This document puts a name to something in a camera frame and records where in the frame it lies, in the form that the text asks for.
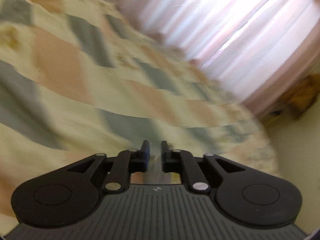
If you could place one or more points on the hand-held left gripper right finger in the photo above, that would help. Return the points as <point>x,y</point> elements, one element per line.
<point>165,158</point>

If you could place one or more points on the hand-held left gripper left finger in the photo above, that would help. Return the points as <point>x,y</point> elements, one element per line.
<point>147,155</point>

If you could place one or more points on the checkered bear print quilt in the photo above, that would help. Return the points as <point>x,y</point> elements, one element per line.
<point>75,55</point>

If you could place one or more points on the pink curtain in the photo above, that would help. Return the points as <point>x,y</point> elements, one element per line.
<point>225,30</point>

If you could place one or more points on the brown wooden furniture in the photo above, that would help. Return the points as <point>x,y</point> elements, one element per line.
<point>300,97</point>

